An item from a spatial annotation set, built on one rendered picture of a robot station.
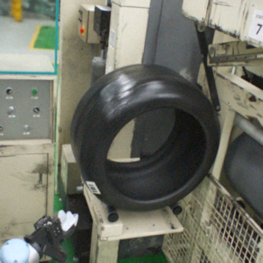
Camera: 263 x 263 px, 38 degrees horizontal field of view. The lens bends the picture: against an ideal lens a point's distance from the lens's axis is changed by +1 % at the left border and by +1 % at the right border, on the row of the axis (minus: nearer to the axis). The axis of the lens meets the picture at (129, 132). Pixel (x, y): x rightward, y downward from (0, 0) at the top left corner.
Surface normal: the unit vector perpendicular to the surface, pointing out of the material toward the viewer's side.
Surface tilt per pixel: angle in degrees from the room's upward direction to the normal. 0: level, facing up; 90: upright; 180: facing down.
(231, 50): 90
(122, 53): 90
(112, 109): 58
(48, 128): 90
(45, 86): 90
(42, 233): 70
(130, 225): 0
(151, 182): 18
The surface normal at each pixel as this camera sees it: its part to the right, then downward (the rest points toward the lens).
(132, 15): 0.30, 0.43
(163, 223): 0.11, -0.90
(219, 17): -0.95, 0.04
